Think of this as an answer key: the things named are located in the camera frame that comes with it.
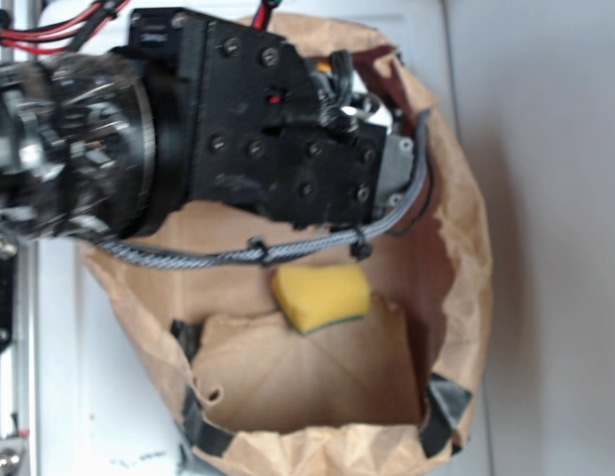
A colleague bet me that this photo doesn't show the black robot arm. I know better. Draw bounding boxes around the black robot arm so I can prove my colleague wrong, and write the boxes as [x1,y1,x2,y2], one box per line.
[0,8,425,240]

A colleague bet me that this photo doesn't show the aluminium frame rail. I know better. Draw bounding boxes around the aluminium frame rail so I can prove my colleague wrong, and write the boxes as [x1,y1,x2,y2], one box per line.
[0,44,44,476]

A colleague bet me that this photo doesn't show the brown paper bag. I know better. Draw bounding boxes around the brown paper bag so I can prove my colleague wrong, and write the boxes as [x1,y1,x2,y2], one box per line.
[83,13,492,475]

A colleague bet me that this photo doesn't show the black mounting bracket with bolts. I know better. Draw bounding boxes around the black mounting bracket with bolts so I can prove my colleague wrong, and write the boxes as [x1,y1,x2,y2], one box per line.
[0,233,18,354]

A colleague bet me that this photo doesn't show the red wires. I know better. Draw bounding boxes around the red wires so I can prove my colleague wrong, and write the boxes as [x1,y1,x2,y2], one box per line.
[0,0,135,56]

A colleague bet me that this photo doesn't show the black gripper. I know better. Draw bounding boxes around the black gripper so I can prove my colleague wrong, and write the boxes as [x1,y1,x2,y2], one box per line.
[119,8,416,231]

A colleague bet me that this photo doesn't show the grey braided cable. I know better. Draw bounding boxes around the grey braided cable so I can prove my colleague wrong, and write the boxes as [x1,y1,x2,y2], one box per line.
[96,109,433,272]

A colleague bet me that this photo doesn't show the yellow sponge with green pad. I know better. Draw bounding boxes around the yellow sponge with green pad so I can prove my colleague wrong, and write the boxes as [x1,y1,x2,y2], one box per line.
[272,265,371,335]

